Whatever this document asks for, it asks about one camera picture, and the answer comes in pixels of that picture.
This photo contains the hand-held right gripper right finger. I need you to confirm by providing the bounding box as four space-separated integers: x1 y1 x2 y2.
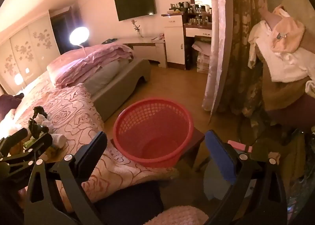
205 130 288 225

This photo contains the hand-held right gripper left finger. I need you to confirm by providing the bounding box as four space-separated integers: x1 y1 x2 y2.
23 131 108 225

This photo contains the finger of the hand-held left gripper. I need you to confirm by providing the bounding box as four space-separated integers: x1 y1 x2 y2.
0 133 53 167
0 128 28 153

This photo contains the black plastic bag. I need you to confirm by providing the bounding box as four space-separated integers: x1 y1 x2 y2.
28 106 49 140

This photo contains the white tissue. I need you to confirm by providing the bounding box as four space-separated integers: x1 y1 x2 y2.
37 114 54 127

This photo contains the red plastic basket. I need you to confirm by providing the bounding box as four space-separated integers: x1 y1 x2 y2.
113 97 194 168

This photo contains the yellow green wrapper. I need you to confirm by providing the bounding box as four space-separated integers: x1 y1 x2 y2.
23 138 35 150

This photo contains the white paper roll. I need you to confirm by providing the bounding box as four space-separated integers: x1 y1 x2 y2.
50 133 67 150

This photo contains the pink box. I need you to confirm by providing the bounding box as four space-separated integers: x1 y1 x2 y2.
227 140 253 153

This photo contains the dark wooden stool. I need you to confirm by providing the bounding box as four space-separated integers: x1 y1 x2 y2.
111 130 206 169

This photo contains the dark purple pillow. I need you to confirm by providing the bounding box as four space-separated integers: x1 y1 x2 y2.
0 93 24 120

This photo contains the small bedside lamp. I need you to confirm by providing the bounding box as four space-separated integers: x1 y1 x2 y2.
13 72 24 91

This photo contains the dark cloth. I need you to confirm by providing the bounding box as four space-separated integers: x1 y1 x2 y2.
95 183 164 225

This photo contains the pink fuzzy slipper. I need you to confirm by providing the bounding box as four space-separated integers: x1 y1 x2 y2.
148 205 209 225

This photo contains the grey green folded blanket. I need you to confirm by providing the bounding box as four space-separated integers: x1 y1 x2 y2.
84 61 125 91

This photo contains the folded pink quilt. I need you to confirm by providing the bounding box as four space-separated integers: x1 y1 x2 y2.
47 44 134 89

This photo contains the olive brown garment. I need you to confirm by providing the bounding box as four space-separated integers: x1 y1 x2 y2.
260 53 315 113

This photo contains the maroon chair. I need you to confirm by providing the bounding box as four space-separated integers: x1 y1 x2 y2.
265 94 315 132

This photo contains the floral sliding door wardrobe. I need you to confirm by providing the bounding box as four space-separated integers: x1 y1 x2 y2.
0 15 62 93

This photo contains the stack of storage boxes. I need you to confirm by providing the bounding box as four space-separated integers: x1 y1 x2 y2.
191 40 212 74

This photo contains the low white desk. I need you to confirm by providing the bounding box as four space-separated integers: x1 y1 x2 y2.
102 35 168 68

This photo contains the dark wooden door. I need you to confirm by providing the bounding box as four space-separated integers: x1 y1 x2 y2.
50 7 75 55

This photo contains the pink curtain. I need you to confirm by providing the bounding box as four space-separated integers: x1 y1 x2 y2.
202 0 233 113

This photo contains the floral olive curtain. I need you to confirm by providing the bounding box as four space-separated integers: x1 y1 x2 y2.
217 0 269 118

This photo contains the white cabinet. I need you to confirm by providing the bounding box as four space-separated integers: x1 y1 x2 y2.
161 13 187 66

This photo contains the white dressing table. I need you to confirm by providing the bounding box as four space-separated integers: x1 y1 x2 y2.
183 12 213 71

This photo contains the pink fluffy garment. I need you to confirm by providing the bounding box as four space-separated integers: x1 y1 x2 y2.
260 5 306 54

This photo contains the group of cosmetic bottles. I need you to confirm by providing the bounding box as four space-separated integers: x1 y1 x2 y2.
168 1 212 25

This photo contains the round ring lamp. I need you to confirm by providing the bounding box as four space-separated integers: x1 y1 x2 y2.
69 27 89 56

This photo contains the wall mounted black television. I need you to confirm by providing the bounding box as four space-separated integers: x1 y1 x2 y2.
114 0 157 22

